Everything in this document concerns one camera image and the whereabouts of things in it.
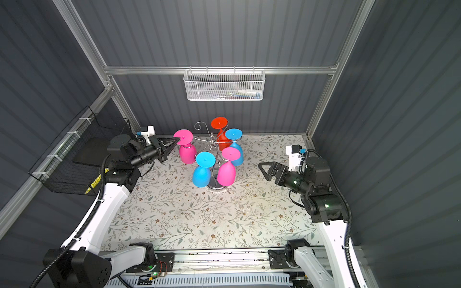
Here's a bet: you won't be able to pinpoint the pink wine glass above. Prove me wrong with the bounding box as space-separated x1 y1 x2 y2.
174 129 196 164
217 147 241 187

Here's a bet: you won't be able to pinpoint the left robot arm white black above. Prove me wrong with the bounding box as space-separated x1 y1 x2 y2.
30 134 179 288

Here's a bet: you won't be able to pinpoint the yellow black object in basket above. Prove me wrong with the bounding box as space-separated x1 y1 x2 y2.
85 175 101 194

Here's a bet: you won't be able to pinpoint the blue wine glass front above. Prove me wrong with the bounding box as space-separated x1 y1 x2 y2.
192 152 216 188

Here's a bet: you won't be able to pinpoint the pink wine glass front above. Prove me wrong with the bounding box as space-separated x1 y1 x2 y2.
217 147 241 187

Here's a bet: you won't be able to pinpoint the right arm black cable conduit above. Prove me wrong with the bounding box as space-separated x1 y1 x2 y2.
302 149 361 288

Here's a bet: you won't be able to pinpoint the white mesh wall basket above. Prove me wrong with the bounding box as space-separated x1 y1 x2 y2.
183 72 266 102

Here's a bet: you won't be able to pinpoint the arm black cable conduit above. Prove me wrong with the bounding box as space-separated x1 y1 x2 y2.
28 154 110 288
302 149 361 288

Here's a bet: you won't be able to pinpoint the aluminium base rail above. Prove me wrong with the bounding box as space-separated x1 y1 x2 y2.
107 247 364 274

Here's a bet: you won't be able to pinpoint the blue wine glass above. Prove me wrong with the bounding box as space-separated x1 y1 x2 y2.
192 152 216 188
225 128 244 167

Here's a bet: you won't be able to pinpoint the black wire wall basket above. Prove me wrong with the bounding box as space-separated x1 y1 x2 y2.
28 106 132 196

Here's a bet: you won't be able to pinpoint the chrome wine glass rack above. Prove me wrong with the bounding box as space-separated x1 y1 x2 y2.
194 121 226 191

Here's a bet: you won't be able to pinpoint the items in white basket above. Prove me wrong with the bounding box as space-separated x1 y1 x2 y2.
211 90 264 100

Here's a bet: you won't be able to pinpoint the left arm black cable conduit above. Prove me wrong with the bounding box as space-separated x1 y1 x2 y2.
28 154 110 288

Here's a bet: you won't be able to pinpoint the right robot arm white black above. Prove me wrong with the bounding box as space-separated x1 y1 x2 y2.
258 157 367 288

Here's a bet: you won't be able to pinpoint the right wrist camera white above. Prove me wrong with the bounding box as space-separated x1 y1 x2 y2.
285 145 307 172

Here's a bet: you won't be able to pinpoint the blue wine glass back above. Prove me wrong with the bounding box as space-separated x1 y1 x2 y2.
225 128 244 167

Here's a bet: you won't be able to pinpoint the red wine glass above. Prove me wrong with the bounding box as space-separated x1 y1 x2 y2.
211 116 232 151

